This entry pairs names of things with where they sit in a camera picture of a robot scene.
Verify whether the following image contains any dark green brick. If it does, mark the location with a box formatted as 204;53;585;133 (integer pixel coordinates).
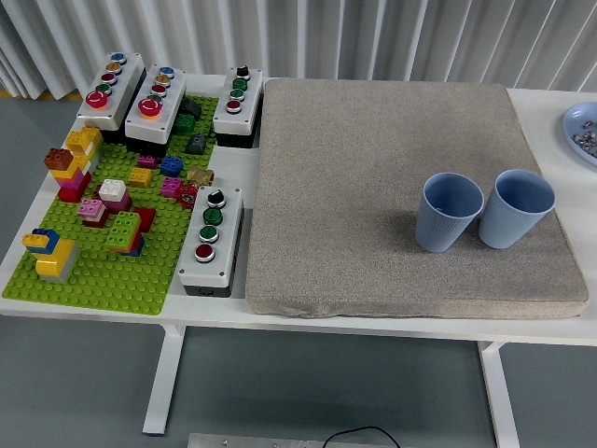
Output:
173;113;198;136

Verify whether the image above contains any yellow blue grey brick stack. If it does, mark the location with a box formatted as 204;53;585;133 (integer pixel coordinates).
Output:
21;228;81;285

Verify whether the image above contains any black cable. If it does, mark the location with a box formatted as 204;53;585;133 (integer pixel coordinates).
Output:
324;426;401;448

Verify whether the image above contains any brass valve fitting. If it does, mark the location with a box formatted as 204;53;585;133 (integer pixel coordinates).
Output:
187;167;215;187

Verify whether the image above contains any blue ribbed cup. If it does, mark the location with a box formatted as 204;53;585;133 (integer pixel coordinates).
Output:
478;168;557;250
414;172;485;254

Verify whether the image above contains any grey-brown fabric mat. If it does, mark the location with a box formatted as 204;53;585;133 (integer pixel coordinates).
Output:
243;77;590;321

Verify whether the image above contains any five-button control box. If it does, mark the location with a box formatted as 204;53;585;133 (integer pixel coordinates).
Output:
124;64;188;158
76;51;148;144

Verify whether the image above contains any green orange blue brick stack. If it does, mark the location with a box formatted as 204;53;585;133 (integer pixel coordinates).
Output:
104;210;146;259

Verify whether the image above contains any four-button control box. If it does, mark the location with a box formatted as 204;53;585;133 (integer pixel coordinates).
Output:
177;185;245;299
212;64;265;149

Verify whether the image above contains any white pleated curtain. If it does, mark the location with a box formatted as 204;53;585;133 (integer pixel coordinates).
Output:
0;0;597;100

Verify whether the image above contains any pink white red brick stack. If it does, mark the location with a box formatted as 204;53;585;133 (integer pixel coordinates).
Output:
76;197;111;229

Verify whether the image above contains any blue plate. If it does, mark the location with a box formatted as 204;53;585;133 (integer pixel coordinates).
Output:
562;102;597;167

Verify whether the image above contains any white table leg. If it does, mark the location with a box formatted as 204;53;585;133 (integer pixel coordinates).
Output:
478;341;521;448
142;324;187;438

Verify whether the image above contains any yellow brown red brick tower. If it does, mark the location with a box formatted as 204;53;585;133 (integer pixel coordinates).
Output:
43;125;104;203

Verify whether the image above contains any red valve handwheel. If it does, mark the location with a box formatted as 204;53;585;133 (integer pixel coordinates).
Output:
175;183;200;209

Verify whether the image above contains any green studded baseplate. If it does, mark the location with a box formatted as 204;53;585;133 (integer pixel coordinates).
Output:
2;95;220;317

